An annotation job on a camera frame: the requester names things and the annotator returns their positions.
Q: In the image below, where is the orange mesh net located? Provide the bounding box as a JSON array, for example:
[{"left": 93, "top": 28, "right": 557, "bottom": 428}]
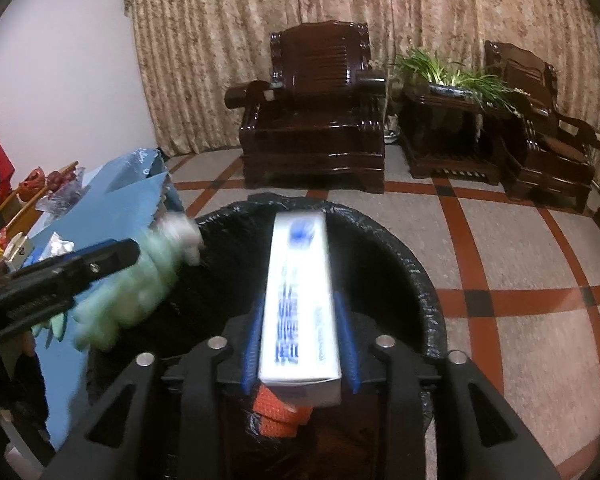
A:
[{"left": 251, "top": 384, "right": 313, "bottom": 438}]

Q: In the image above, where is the light blue plastic table cover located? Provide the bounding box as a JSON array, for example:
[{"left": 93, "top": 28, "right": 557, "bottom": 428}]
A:
[{"left": 82, "top": 147, "right": 168, "bottom": 196}]

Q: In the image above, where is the potted green plant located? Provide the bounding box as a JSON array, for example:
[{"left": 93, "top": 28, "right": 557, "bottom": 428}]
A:
[{"left": 390, "top": 47, "right": 523, "bottom": 116}]

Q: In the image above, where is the red ornament basket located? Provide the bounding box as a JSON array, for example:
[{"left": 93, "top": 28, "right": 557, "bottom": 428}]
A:
[{"left": 19, "top": 169, "right": 48, "bottom": 196}]

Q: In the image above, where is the cushioned dark wooden armchair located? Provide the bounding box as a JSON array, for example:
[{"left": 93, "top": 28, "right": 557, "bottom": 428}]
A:
[{"left": 484, "top": 40, "right": 600, "bottom": 213}]

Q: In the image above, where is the plastic wrapper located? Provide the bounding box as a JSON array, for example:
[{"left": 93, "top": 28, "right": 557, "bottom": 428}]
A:
[{"left": 47, "top": 232, "right": 76, "bottom": 258}]

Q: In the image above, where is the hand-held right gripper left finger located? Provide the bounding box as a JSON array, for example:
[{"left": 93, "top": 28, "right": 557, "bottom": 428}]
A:
[{"left": 40, "top": 292, "right": 267, "bottom": 480}]

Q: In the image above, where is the white toothpaste box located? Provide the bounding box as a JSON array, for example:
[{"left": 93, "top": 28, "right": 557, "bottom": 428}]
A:
[{"left": 256, "top": 210, "right": 343, "bottom": 407}]

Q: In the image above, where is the round bin with black bag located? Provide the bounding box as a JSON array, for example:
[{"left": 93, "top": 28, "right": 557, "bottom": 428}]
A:
[{"left": 82, "top": 199, "right": 448, "bottom": 480}]

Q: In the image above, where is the small white box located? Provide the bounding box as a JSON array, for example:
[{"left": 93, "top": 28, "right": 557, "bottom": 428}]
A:
[{"left": 2, "top": 235, "right": 35, "bottom": 273}]

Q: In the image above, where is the dark wooden side table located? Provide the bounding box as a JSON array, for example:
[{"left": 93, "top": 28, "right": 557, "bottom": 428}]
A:
[{"left": 400, "top": 82, "right": 511, "bottom": 188}]

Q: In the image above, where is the light wooden cabinet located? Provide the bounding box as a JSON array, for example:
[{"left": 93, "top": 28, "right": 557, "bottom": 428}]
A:
[{"left": 0, "top": 160, "right": 81, "bottom": 241}]

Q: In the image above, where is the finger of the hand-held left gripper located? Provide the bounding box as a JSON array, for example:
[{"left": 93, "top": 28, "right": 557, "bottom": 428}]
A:
[
  {"left": 12, "top": 240, "right": 131, "bottom": 281},
  {"left": 10, "top": 241, "right": 142, "bottom": 301}
]

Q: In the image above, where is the beige patterned curtain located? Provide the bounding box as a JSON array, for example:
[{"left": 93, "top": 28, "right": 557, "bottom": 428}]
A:
[{"left": 122, "top": 0, "right": 600, "bottom": 186}]

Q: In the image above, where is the glass fruit bowl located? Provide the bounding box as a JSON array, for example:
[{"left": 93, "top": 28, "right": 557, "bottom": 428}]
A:
[{"left": 35, "top": 167, "right": 93, "bottom": 213}]

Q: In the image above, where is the brown seat cushion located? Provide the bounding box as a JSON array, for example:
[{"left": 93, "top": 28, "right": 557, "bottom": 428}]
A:
[{"left": 542, "top": 135, "right": 593, "bottom": 158}]

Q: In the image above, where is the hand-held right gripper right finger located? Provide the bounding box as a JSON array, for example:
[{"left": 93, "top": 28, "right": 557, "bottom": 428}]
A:
[{"left": 331, "top": 290, "right": 563, "bottom": 480}]

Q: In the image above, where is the green rubber glove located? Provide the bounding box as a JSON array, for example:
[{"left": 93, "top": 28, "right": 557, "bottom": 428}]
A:
[{"left": 30, "top": 212, "right": 206, "bottom": 353}]

